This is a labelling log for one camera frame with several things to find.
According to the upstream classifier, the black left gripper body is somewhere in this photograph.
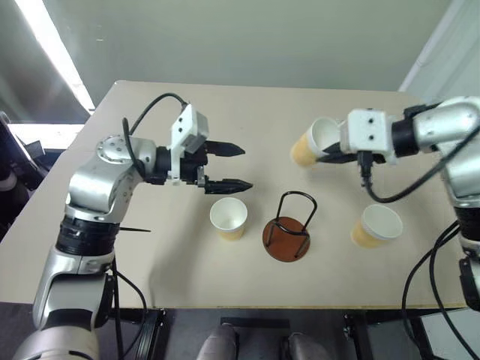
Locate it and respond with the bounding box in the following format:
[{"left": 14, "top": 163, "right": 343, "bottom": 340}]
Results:
[{"left": 179, "top": 139, "right": 211, "bottom": 189}]

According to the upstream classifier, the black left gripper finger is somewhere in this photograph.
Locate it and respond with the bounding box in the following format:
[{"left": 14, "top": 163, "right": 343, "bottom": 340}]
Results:
[
  {"left": 206, "top": 140, "right": 247, "bottom": 158},
  {"left": 204, "top": 178, "right": 254, "bottom": 196}
]

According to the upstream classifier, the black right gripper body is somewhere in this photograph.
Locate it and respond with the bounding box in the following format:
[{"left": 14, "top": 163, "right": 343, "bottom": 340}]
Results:
[{"left": 350, "top": 149, "right": 388, "bottom": 166}]

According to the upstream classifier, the tan paper cup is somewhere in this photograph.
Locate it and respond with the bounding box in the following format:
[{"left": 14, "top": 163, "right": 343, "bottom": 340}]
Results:
[
  {"left": 289, "top": 117, "right": 348, "bottom": 169},
  {"left": 349, "top": 203, "right": 404, "bottom": 250},
  {"left": 209, "top": 197, "right": 249, "bottom": 243}
]

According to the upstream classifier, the grey rounded shape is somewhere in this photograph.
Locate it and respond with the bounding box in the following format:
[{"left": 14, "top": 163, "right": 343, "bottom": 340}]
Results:
[
  {"left": 196, "top": 322, "right": 242, "bottom": 360},
  {"left": 287, "top": 331, "right": 328, "bottom": 360}
]

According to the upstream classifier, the black equipment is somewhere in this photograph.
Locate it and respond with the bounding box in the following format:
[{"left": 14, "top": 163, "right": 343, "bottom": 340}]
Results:
[{"left": 0, "top": 111, "right": 50, "bottom": 241}]

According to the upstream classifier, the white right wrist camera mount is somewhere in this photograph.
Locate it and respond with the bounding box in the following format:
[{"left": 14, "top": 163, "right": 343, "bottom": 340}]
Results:
[{"left": 338, "top": 108, "right": 399, "bottom": 167}]

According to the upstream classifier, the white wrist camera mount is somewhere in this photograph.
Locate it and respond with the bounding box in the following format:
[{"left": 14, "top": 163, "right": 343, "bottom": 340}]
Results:
[
  {"left": 167, "top": 103, "right": 210, "bottom": 188},
  {"left": 338, "top": 108, "right": 399, "bottom": 167}
]

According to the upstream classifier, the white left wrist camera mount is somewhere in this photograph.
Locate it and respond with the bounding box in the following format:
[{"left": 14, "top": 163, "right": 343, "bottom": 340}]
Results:
[{"left": 167, "top": 103, "right": 210, "bottom": 188}]

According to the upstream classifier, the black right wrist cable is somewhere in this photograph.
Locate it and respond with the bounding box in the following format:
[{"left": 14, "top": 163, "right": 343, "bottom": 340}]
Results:
[{"left": 357, "top": 149, "right": 457, "bottom": 204}]

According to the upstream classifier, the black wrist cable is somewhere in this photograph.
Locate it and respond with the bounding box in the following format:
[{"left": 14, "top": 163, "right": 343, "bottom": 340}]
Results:
[
  {"left": 357, "top": 149, "right": 457, "bottom": 204},
  {"left": 122, "top": 93, "right": 190, "bottom": 182}
]

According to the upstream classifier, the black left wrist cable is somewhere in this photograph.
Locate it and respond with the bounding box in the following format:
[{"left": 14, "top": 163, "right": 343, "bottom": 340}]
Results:
[{"left": 122, "top": 93, "right": 190, "bottom": 182}]

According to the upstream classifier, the black wire cup holder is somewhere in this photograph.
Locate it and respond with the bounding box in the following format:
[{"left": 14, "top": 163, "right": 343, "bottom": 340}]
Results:
[{"left": 262, "top": 190, "right": 319, "bottom": 264}]

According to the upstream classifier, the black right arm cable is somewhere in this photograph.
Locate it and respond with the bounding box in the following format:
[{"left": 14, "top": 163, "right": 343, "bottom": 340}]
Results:
[{"left": 400, "top": 219, "right": 480, "bottom": 360}]

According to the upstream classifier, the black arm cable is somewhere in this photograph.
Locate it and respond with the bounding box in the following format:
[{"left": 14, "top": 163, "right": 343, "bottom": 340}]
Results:
[
  {"left": 400, "top": 219, "right": 480, "bottom": 360},
  {"left": 109, "top": 258, "right": 148, "bottom": 360}
]

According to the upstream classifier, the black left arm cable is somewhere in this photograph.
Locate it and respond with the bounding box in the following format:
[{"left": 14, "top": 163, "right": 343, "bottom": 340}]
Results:
[{"left": 109, "top": 258, "right": 148, "bottom": 360}]

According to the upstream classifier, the black table frame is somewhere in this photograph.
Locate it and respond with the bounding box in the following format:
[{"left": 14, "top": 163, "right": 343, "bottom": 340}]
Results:
[{"left": 111, "top": 307, "right": 425, "bottom": 360}]

